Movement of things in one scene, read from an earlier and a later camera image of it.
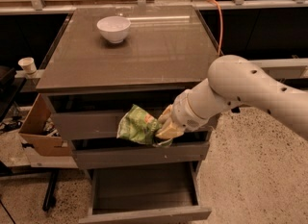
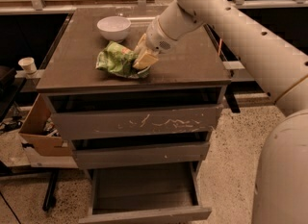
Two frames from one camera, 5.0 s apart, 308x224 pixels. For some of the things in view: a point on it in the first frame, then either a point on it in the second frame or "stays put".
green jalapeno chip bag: x=139 y=126 to x=119 y=60
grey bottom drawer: x=154 y=193 stays put
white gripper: x=185 y=113 to x=158 y=39
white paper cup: x=28 y=65 stays put
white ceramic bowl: x=114 y=28 stays put
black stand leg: x=49 y=200 stays put
